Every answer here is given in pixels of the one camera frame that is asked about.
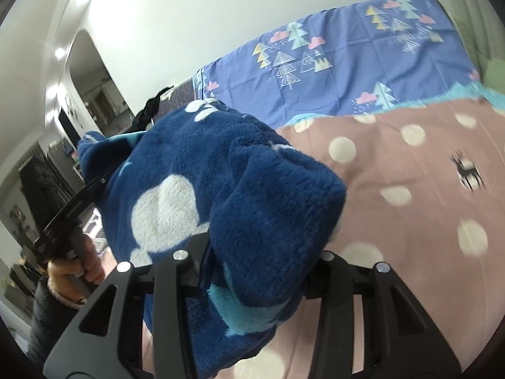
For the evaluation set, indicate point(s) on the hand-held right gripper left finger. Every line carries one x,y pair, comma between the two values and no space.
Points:
173,284

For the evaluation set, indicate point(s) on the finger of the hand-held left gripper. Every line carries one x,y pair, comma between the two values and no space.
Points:
94,191

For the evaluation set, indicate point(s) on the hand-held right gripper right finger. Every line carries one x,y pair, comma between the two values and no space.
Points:
335,284

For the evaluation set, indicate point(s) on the blue fleece pajama top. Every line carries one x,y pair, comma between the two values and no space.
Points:
236,189

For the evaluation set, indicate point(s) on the person's left forearm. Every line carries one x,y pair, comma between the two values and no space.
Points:
47,323

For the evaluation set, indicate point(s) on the person's left hand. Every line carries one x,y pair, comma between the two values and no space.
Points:
63,278

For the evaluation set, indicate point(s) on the pink polka-dot blanket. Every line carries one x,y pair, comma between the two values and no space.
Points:
414,244

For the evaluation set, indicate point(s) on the black garment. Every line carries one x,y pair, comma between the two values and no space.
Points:
148,112

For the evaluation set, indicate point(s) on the ceiling spotlight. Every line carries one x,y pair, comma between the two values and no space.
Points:
59,52

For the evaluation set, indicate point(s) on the purple tree-print pillow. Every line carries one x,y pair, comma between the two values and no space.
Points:
347,55

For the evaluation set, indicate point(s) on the green pillow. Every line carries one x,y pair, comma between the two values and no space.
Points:
495,73

